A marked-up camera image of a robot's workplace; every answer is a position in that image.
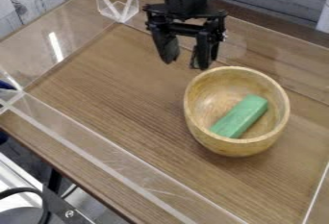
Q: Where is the clear acrylic tray wall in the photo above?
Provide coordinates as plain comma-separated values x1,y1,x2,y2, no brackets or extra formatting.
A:
0,0,329,224

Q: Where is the blue object at left edge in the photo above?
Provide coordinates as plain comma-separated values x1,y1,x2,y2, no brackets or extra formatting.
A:
0,80,16,90

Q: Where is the black cable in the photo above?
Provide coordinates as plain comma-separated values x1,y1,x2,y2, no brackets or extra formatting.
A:
0,187,51,224

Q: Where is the black metal bracket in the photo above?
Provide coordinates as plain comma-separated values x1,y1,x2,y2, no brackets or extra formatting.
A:
43,188,95,224

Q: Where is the light brown wooden bowl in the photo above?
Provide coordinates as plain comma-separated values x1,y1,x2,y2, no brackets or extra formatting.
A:
183,66,290,158

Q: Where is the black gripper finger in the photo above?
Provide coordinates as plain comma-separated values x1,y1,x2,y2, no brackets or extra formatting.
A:
190,32,219,70
150,28,180,64

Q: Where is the black table leg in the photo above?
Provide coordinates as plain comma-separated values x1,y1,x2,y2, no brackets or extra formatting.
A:
48,169,63,193

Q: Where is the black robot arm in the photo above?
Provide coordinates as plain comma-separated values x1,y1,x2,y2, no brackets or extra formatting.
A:
143,0,227,70

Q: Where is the green rectangular block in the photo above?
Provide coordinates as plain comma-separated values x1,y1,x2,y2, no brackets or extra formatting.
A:
210,94,269,138

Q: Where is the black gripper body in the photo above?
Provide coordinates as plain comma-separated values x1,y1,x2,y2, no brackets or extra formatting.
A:
141,0,228,43

